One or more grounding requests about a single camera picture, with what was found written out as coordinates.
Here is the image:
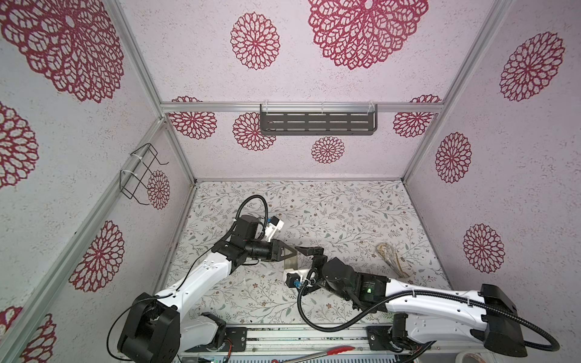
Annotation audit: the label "red handled tongs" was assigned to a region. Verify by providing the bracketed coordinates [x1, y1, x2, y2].
[286, 346, 356, 363]

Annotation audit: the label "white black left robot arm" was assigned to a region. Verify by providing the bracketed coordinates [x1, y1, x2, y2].
[117, 215, 296, 362]

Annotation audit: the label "black corrugated right cable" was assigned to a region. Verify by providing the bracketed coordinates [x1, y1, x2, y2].
[297, 270, 561, 353]

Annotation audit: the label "white universal AC remote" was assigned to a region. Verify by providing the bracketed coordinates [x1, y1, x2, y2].
[283, 252, 300, 272]

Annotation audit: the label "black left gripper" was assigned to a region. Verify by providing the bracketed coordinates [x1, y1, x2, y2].
[246, 238, 297, 263]

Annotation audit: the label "black corrugated cable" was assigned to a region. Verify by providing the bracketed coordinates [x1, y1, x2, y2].
[297, 270, 561, 353]
[235, 194, 269, 228]

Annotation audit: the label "black corrugated left cable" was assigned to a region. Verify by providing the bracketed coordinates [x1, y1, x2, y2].
[235, 194, 269, 228]

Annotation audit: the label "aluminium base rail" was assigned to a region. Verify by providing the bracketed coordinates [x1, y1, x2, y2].
[174, 324, 484, 362]

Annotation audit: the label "grey slotted wall shelf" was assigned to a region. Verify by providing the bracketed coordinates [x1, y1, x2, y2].
[259, 104, 378, 136]

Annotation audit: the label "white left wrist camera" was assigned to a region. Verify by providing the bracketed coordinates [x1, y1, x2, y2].
[264, 216, 284, 242]

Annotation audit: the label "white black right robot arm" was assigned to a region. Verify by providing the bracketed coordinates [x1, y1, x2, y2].
[284, 247, 527, 358]

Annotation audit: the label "black wire wall rack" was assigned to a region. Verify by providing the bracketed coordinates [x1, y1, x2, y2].
[119, 143, 170, 210]

